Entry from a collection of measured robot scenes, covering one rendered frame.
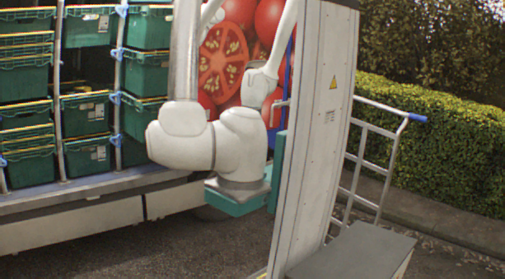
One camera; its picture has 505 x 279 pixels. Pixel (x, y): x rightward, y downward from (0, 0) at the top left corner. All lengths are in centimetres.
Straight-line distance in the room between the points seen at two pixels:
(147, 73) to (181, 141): 102
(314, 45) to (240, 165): 43
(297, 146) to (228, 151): 21
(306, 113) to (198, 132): 32
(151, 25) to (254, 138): 112
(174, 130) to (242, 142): 21
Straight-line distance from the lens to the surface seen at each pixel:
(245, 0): 271
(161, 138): 119
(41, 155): 229
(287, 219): 134
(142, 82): 217
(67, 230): 237
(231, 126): 121
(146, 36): 214
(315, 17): 119
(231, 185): 127
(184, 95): 122
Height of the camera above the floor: 165
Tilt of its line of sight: 14 degrees down
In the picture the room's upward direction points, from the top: 5 degrees clockwise
